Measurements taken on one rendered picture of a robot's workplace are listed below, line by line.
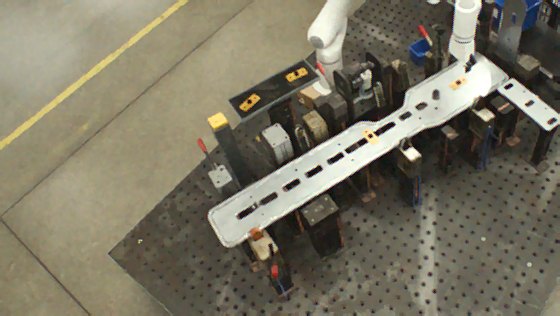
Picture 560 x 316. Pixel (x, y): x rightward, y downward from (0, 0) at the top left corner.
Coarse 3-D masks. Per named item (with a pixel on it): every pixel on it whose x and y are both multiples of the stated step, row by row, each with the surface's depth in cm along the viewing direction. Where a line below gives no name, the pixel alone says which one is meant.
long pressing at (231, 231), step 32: (480, 64) 230; (416, 96) 223; (448, 96) 221; (352, 128) 215; (416, 128) 212; (320, 160) 207; (256, 192) 201; (288, 192) 200; (320, 192) 199; (224, 224) 194; (256, 224) 192
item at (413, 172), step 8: (400, 152) 201; (408, 152) 200; (416, 152) 199; (400, 160) 206; (408, 160) 198; (416, 160) 198; (400, 168) 210; (408, 168) 203; (416, 168) 203; (400, 176) 216; (408, 176) 207; (416, 176) 209; (400, 184) 220; (408, 184) 212; (416, 184) 214; (400, 192) 225; (408, 192) 216; (416, 192) 218; (408, 200) 221; (416, 200) 223
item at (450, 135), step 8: (448, 128) 211; (448, 136) 209; (456, 136) 208; (440, 144) 218; (448, 144) 212; (456, 144) 213; (440, 152) 223; (448, 152) 215; (440, 160) 227; (448, 160) 221; (440, 168) 230; (448, 168) 225; (448, 176) 229
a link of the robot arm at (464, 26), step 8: (464, 0) 192; (472, 0) 192; (456, 8) 191; (464, 8) 190; (472, 8) 189; (456, 16) 194; (464, 16) 191; (472, 16) 191; (456, 24) 196; (464, 24) 194; (472, 24) 194; (456, 32) 199; (464, 32) 197; (472, 32) 198
